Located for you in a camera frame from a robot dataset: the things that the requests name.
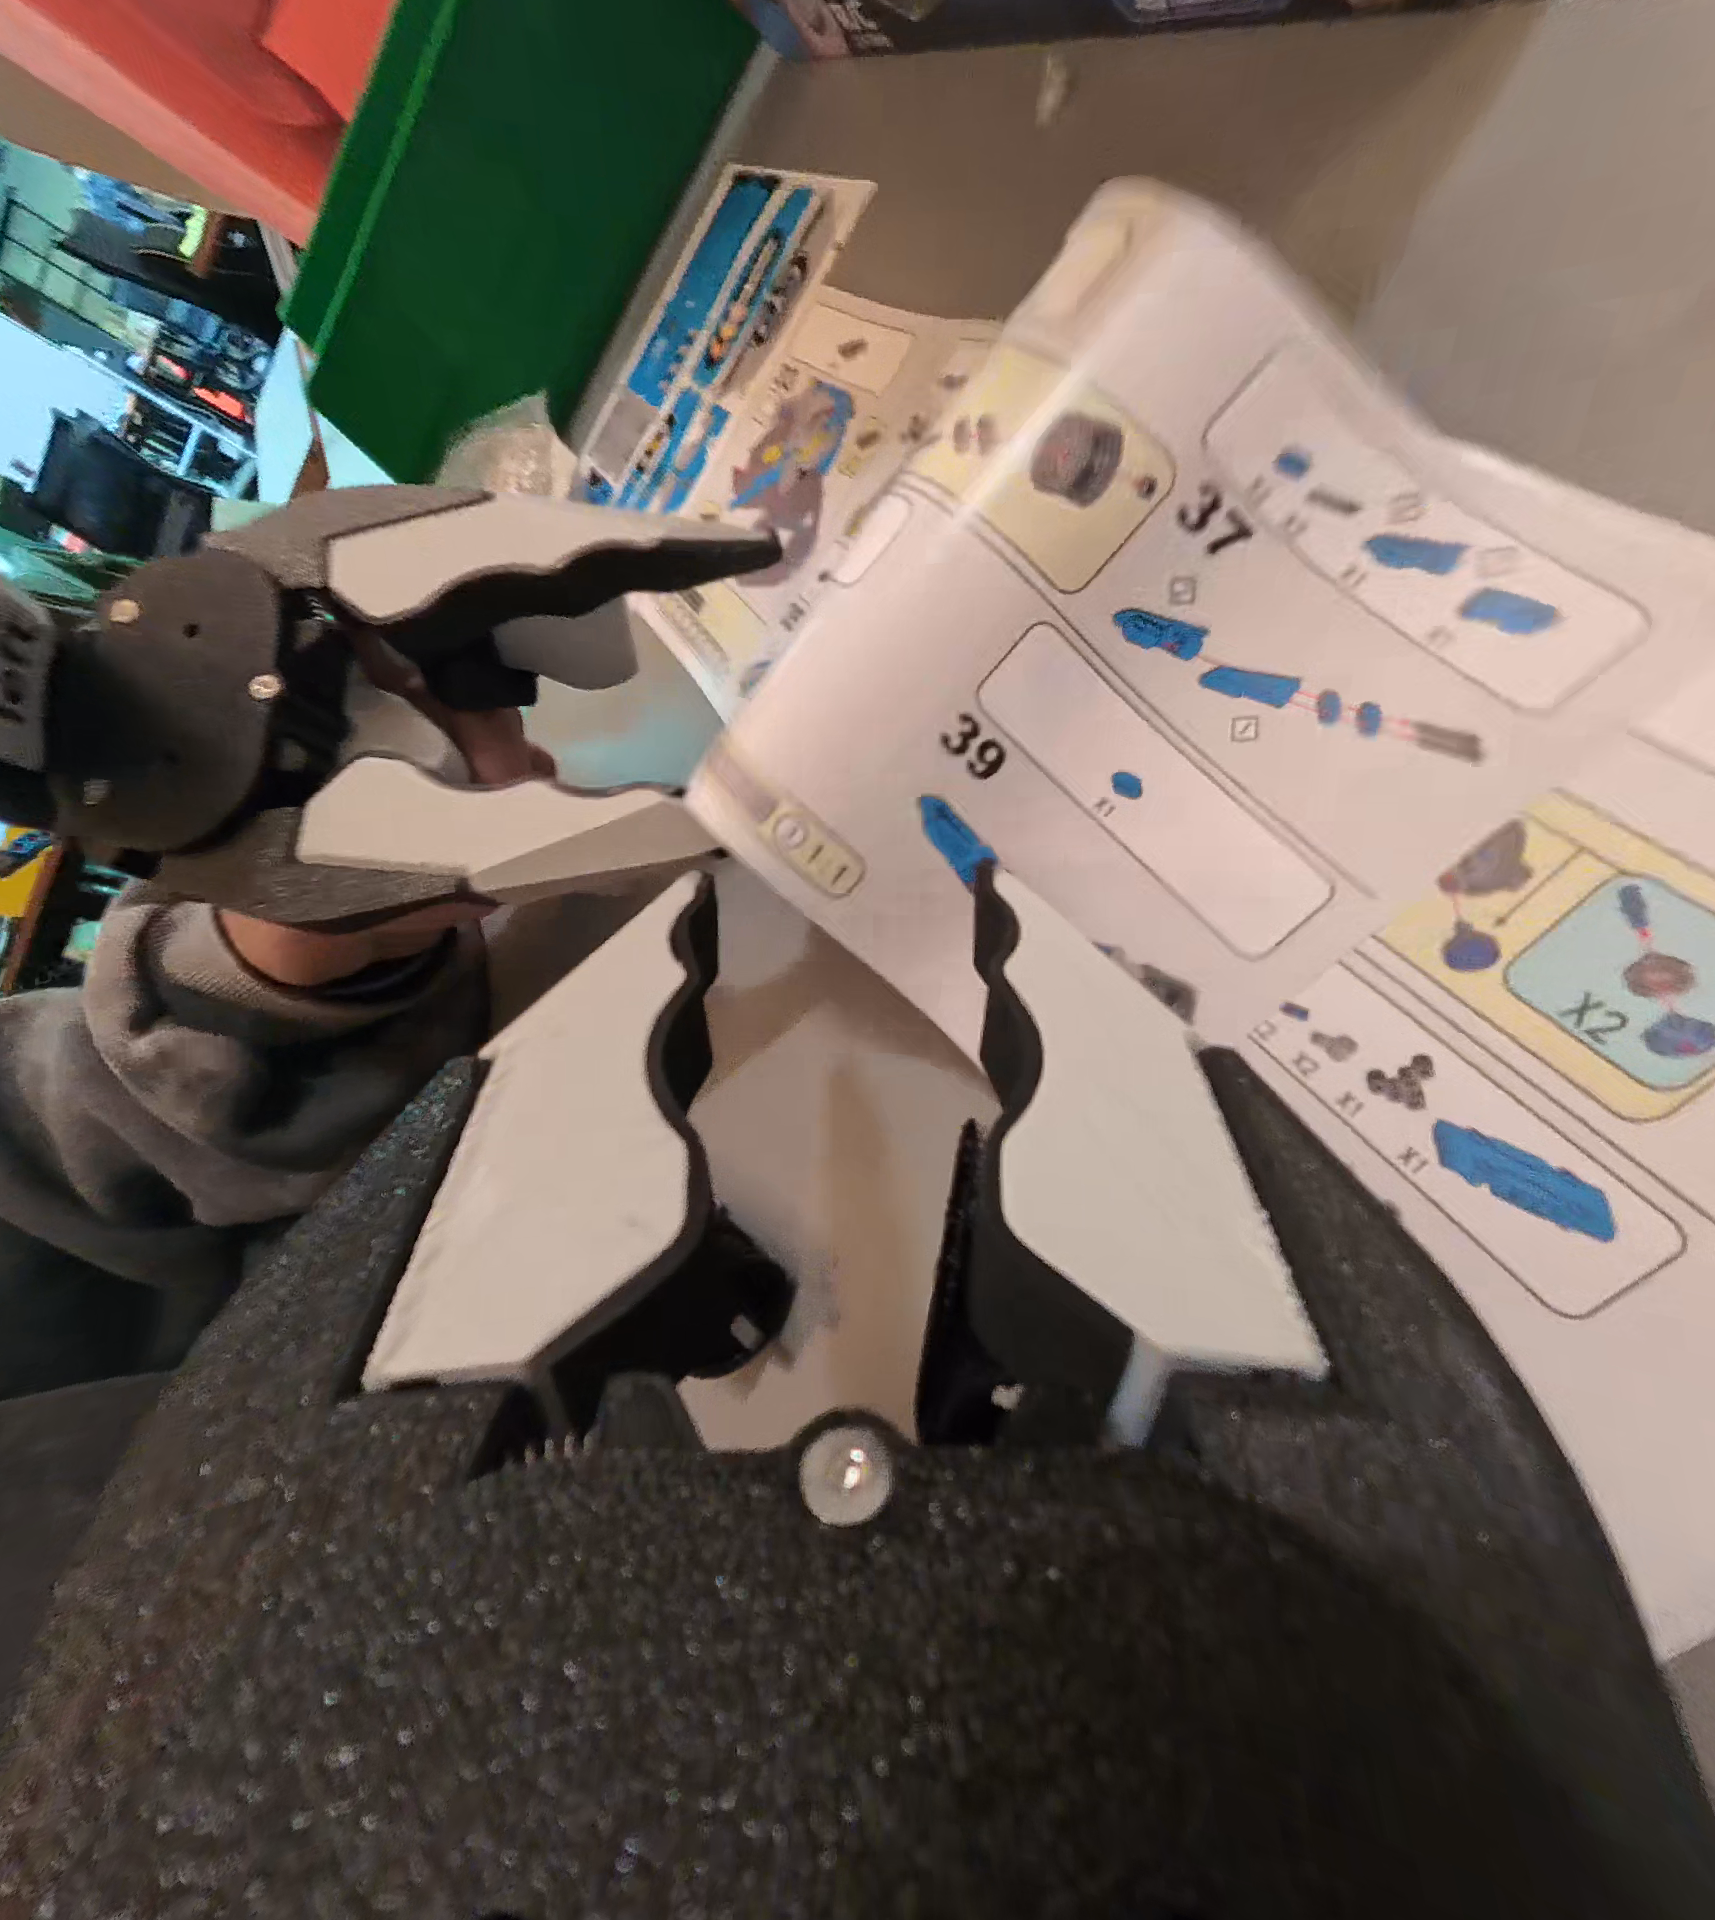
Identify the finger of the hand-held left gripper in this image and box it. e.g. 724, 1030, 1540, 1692
294, 753, 726, 908
322, 499, 787, 627

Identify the large green bin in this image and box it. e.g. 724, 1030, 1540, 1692
278, 0, 764, 485

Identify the blue sticker sheet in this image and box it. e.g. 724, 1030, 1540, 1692
571, 162, 879, 522

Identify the person's left hand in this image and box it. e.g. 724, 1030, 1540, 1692
345, 627, 561, 791

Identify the red bin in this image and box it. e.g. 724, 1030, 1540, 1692
0, 0, 403, 252

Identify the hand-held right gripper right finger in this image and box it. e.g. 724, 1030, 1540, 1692
917, 862, 1330, 1445

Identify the instruction booklet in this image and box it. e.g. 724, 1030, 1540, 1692
571, 178, 1715, 1662

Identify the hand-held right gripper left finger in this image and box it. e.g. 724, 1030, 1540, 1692
361, 870, 720, 1392

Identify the dark blue toy box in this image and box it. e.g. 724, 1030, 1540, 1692
728, 0, 1529, 65

